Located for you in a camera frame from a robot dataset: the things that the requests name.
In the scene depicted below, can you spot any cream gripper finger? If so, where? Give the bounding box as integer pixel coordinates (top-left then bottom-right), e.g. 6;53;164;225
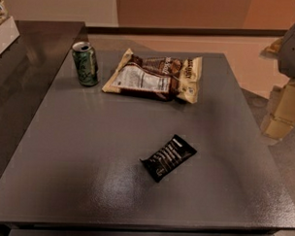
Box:
259;37;283;59
261;79;295;139

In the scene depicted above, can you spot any black rxbar chocolate wrapper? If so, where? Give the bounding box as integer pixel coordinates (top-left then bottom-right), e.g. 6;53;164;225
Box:
141;134;197;183

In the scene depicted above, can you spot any brown chip bag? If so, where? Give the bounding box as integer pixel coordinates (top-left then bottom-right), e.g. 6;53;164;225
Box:
102;49;203;104

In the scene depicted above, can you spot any green soda can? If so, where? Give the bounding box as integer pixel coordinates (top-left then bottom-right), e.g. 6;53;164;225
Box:
72;41;99;86

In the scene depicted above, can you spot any white box at left edge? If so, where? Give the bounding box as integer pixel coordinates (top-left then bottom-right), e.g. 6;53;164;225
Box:
0;0;21;62

